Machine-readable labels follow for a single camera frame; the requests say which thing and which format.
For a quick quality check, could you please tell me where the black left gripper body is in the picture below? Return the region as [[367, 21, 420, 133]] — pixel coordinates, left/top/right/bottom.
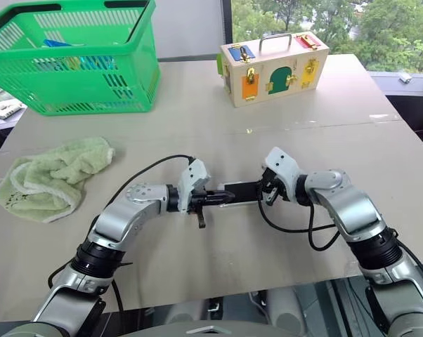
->
[[188, 189, 209, 216]]

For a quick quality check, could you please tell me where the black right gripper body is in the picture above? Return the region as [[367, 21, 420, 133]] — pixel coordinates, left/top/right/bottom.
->
[[259, 168, 292, 205]]

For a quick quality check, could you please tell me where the grey rounded shape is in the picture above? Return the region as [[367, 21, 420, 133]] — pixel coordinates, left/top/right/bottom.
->
[[266, 287, 308, 336], [164, 298, 212, 326]]

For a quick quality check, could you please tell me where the grey robot torso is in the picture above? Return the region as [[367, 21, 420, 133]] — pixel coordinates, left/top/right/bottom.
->
[[118, 317, 304, 337]]

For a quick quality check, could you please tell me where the wooden lock box toy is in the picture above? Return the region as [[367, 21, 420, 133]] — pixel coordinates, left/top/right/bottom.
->
[[216, 32, 330, 109]]

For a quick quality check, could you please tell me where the light green towel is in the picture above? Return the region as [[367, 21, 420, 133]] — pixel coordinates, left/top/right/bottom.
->
[[0, 136, 116, 225]]

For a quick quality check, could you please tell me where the green plastic shopping basket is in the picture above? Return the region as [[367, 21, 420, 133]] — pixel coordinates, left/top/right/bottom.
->
[[0, 0, 162, 117]]

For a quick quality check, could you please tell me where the blue item in basket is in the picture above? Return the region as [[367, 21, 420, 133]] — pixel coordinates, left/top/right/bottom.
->
[[42, 38, 86, 48]]

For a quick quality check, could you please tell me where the white device beside table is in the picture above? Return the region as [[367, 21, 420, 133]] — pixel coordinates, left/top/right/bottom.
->
[[0, 99, 27, 121]]

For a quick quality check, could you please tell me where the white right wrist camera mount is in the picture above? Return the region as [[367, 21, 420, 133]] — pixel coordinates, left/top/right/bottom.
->
[[261, 147, 301, 203]]

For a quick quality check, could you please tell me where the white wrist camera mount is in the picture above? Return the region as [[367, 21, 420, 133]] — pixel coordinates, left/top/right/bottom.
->
[[261, 147, 301, 203], [177, 159, 212, 214]]

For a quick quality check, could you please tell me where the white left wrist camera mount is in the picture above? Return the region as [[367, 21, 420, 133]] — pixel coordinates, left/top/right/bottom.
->
[[177, 159, 212, 214]]

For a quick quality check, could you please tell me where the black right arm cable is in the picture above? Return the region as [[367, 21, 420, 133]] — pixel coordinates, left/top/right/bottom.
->
[[256, 199, 342, 251]]

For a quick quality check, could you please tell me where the dark window frame post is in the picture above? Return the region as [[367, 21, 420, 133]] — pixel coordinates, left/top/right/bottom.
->
[[221, 0, 233, 57]]

